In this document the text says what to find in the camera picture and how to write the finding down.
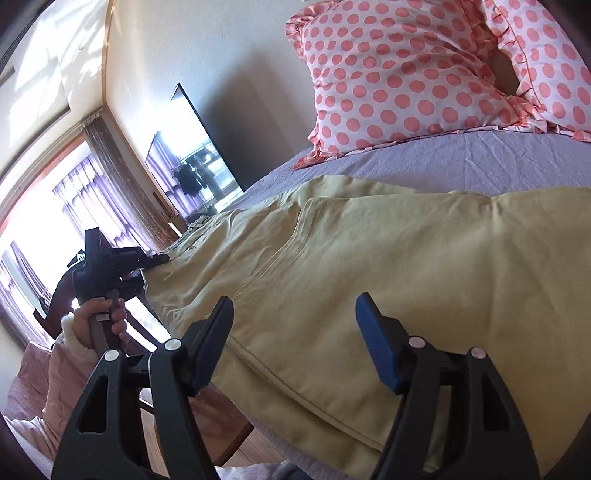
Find dark wooden chair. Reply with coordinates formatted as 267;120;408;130
34;251;254;467

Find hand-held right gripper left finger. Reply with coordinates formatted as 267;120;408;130
52;296;235;480

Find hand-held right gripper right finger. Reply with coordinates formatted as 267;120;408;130
355;292;541;480

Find black flat television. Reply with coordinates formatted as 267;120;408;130
145;83;245;220

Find pale yellow pants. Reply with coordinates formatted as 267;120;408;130
141;178;591;468

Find pink polka dot pillow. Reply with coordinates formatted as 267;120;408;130
482;0;591;141
285;0;529;171

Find person's left hand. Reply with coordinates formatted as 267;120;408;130
72;298;128;348

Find purple window curtain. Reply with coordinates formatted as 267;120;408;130
52;154;158;259

